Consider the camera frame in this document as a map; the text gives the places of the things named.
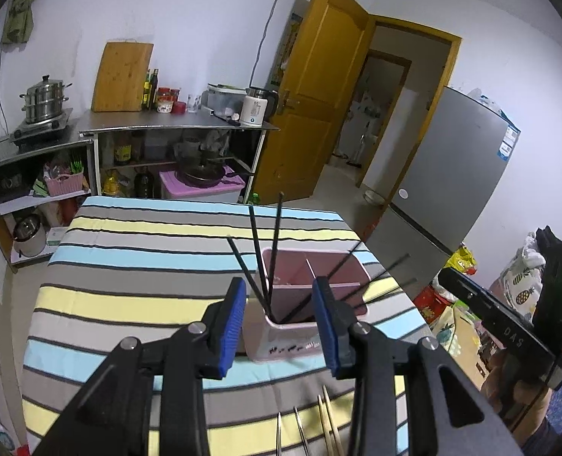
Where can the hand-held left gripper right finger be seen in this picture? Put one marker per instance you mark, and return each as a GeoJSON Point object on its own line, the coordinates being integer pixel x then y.
{"type": "Point", "coordinates": [326, 327]}

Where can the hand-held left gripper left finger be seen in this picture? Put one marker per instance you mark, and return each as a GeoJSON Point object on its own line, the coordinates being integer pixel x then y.
{"type": "Point", "coordinates": [231, 332]}

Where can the pink plastic utensil basket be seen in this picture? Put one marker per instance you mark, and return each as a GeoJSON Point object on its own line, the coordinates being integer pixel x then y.
{"type": "Point", "coordinates": [285, 337]}

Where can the black chopstick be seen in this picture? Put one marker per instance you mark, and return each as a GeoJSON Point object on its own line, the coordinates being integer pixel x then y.
{"type": "Point", "coordinates": [257, 247]}
{"type": "Point", "coordinates": [395, 262]}
{"type": "Point", "coordinates": [276, 242]}
{"type": "Point", "coordinates": [345, 259]}
{"type": "Point", "coordinates": [245, 268]}

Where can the light wooden chopstick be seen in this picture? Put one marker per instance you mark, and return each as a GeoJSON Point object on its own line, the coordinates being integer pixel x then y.
{"type": "Point", "coordinates": [323, 422]}
{"type": "Point", "coordinates": [332, 418]}

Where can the person's right forearm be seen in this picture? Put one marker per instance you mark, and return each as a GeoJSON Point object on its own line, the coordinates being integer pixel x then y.
{"type": "Point", "coordinates": [542, 439]}

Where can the person's right hand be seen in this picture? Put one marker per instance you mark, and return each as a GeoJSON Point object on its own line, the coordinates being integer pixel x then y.
{"type": "Point", "coordinates": [528, 403]}

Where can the printed cardboard box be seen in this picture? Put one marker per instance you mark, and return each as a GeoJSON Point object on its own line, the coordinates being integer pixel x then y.
{"type": "Point", "coordinates": [461, 337]}

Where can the pineapple print bag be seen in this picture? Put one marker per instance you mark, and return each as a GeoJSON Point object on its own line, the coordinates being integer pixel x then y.
{"type": "Point", "coordinates": [518, 280]}

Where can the red box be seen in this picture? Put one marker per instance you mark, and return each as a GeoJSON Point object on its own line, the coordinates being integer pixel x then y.
{"type": "Point", "coordinates": [428, 306]}

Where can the yellow snack bags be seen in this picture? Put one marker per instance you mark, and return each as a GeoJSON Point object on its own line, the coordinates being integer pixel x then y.
{"type": "Point", "coordinates": [461, 259]}

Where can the striped tablecloth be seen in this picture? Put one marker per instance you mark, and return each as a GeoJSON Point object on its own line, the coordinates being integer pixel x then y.
{"type": "Point", "coordinates": [119, 294]}

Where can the pink storage box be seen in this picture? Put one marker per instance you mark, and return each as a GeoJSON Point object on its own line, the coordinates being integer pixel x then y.
{"type": "Point", "coordinates": [176, 190]}

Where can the black frying pan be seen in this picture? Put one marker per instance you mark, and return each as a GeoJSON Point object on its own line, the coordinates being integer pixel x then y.
{"type": "Point", "coordinates": [200, 175]}

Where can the dark round bottle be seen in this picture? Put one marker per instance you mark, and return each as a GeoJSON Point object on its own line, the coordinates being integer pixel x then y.
{"type": "Point", "coordinates": [143, 185]}

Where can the grey refrigerator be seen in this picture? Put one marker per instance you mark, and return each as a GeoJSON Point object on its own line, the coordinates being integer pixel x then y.
{"type": "Point", "coordinates": [442, 166]}

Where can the blue white sticker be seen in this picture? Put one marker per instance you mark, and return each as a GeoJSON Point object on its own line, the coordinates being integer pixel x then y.
{"type": "Point", "coordinates": [508, 145]}

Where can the yellow oil bottle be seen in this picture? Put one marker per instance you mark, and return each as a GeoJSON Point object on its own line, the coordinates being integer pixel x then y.
{"type": "Point", "coordinates": [115, 185]}

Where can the small white box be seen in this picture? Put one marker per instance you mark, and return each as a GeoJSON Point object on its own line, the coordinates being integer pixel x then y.
{"type": "Point", "coordinates": [57, 238]}

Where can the brown sauce jar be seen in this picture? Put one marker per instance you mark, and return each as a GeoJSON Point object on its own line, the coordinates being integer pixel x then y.
{"type": "Point", "coordinates": [123, 152]}

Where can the small pink woven basket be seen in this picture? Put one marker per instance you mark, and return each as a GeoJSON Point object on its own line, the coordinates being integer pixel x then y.
{"type": "Point", "coordinates": [65, 185]}

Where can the silver cooking pot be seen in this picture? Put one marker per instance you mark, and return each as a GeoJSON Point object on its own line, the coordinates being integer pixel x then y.
{"type": "Point", "coordinates": [29, 237]}

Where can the white electric kettle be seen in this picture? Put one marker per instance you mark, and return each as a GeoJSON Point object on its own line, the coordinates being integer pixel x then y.
{"type": "Point", "coordinates": [252, 109]}

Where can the small red jar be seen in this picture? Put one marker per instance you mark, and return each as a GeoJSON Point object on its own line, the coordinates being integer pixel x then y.
{"type": "Point", "coordinates": [179, 108]}

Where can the clear storage container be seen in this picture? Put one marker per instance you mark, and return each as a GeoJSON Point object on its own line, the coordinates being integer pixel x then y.
{"type": "Point", "coordinates": [221, 102]}

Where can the metal kitchen shelf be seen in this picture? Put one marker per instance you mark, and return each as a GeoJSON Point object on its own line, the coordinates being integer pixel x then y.
{"type": "Point", "coordinates": [134, 121]}

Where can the red lidded jar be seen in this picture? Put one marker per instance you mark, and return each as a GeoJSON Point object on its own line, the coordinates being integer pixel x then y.
{"type": "Point", "coordinates": [164, 99]}

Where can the yellow wooden door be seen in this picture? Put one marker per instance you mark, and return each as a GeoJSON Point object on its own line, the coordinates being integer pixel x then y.
{"type": "Point", "coordinates": [309, 80]}

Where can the dark glass bottle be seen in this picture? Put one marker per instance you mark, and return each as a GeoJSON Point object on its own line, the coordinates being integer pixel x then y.
{"type": "Point", "coordinates": [154, 90]}

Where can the olive oil bottle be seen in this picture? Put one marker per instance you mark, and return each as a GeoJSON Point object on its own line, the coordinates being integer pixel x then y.
{"type": "Point", "coordinates": [146, 92]}

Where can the wooden cutting board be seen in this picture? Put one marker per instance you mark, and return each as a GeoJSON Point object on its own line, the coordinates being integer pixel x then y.
{"type": "Point", "coordinates": [122, 76]}

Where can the black induction cooker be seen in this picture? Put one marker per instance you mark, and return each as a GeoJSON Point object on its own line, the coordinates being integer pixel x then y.
{"type": "Point", "coordinates": [39, 130]}

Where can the low corner shelf unit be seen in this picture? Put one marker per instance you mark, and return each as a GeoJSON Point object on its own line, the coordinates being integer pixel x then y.
{"type": "Point", "coordinates": [5, 154]}

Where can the steel steamer pot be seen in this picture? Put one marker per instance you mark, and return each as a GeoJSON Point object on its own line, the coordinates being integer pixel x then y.
{"type": "Point", "coordinates": [43, 102]}

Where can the hanging green cloth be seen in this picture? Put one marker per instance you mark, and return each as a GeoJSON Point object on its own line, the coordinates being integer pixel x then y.
{"type": "Point", "coordinates": [20, 14]}

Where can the brown inner door frame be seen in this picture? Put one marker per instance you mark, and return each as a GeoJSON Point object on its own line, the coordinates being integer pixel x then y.
{"type": "Point", "coordinates": [385, 57]}

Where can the wall poster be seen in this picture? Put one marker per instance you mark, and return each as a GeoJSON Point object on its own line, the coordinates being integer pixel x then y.
{"type": "Point", "coordinates": [285, 47]}

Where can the yellow door frame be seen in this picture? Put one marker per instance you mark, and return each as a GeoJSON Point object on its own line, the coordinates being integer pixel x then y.
{"type": "Point", "coordinates": [418, 28]}

